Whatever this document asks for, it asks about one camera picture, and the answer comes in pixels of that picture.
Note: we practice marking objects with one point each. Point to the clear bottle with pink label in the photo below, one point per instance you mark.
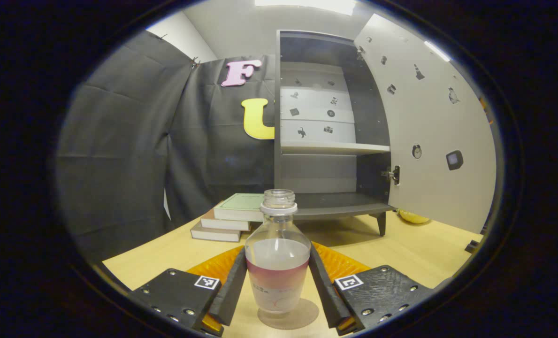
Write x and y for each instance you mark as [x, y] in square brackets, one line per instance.
[278, 267]

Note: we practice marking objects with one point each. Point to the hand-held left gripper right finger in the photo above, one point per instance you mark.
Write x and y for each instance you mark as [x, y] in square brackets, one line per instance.
[323, 291]

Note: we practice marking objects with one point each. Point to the beige cabinet door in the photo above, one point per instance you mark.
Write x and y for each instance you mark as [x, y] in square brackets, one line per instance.
[438, 122]

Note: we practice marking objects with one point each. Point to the small black object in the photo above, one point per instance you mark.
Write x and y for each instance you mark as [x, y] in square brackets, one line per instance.
[472, 246]

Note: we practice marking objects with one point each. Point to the metal door hinge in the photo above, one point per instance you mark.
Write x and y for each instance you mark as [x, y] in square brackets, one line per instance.
[361, 53]
[391, 175]

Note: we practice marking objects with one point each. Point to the yellow lemon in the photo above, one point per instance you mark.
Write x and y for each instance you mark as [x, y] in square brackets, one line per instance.
[414, 218]

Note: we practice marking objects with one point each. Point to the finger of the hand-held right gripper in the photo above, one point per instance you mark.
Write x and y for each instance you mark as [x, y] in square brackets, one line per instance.
[484, 108]

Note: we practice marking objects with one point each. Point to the dark grey cabinet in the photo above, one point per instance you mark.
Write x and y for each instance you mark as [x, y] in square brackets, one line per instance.
[372, 117]

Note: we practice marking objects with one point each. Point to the green cover book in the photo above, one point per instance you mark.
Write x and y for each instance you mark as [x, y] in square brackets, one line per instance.
[241, 206]

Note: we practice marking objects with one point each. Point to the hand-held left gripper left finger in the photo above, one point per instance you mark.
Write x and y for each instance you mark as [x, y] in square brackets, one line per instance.
[234, 291]

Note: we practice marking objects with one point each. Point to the black backdrop cloth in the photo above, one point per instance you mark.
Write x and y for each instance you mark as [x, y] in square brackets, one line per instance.
[133, 155]

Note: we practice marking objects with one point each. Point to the white cabinet shelf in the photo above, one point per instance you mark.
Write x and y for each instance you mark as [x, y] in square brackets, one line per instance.
[335, 148]

